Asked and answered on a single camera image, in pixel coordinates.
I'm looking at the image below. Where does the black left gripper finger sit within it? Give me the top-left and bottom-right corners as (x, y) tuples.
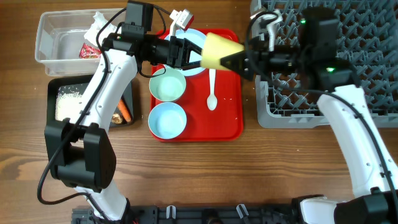
(184, 39), (202, 53)
(182, 60), (200, 70)

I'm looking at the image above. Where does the yellow plastic cup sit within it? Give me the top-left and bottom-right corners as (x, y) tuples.
(200, 33), (244, 70)

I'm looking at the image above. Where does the mint green bowl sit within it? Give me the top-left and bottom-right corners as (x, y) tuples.
(149, 68), (187, 102)

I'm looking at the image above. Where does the white plastic spoon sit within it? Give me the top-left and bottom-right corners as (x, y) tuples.
(207, 69), (218, 111)

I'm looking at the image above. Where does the light blue bowl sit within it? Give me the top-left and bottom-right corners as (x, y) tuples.
(148, 102), (187, 139)

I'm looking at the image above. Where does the orange carrot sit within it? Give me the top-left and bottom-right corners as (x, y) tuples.
(118, 99), (132, 123)

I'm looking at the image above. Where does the white napkin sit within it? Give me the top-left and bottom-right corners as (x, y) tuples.
(84, 11), (117, 47)

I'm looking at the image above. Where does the red snack wrapper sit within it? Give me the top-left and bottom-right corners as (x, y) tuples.
(79, 43), (101, 59)

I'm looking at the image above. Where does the brown food scrap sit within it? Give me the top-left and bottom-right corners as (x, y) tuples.
(111, 113), (123, 124)

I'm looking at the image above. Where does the white rice pile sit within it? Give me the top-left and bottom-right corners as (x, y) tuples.
(55, 85), (82, 121)

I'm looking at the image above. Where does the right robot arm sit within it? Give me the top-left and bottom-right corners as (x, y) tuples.
(221, 7), (397, 223)

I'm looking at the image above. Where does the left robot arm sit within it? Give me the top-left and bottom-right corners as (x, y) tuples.
(37, 33), (202, 223)

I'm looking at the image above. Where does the grey dishwasher rack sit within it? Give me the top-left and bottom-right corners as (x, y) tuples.
(250, 0), (397, 128)

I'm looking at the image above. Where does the black waste tray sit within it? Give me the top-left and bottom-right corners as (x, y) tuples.
(46, 75), (134, 128)

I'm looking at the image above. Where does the light blue plate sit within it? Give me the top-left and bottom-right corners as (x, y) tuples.
(175, 29), (206, 77)

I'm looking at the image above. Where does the clear plastic bin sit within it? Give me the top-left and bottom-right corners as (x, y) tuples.
(35, 8), (120, 77)

